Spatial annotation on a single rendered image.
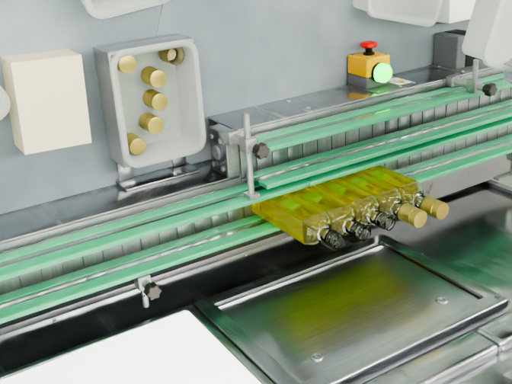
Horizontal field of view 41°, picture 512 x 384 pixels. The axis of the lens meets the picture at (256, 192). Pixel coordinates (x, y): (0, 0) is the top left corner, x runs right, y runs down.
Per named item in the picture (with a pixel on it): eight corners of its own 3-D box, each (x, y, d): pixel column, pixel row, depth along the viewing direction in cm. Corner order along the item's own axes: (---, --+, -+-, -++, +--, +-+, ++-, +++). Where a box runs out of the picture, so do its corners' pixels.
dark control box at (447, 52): (431, 64, 174) (456, 69, 167) (432, 33, 171) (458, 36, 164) (454, 59, 178) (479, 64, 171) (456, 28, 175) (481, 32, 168)
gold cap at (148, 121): (137, 113, 134) (146, 118, 130) (154, 110, 135) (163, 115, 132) (139, 131, 135) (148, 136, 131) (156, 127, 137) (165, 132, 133)
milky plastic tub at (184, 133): (110, 159, 135) (126, 171, 128) (92, 46, 126) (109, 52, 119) (188, 140, 143) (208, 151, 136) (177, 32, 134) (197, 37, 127)
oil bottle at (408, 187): (340, 185, 153) (406, 216, 136) (339, 161, 150) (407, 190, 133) (359, 178, 155) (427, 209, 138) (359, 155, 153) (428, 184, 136)
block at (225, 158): (209, 170, 141) (225, 180, 135) (205, 126, 137) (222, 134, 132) (224, 166, 143) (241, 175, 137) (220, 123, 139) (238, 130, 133)
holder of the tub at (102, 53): (113, 183, 138) (128, 195, 131) (92, 46, 127) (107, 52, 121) (190, 163, 146) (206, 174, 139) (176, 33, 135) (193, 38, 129)
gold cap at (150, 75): (139, 67, 131) (148, 71, 127) (156, 64, 132) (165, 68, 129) (141, 85, 132) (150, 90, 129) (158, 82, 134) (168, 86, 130)
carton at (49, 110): (14, 144, 125) (24, 155, 119) (0, 56, 119) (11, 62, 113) (78, 132, 131) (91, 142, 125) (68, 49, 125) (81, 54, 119)
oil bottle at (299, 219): (251, 212, 142) (312, 251, 125) (249, 187, 140) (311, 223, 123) (273, 205, 144) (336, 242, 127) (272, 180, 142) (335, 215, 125)
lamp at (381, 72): (371, 83, 156) (379, 85, 153) (371, 63, 154) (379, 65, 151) (385, 79, 158) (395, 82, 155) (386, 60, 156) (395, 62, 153)
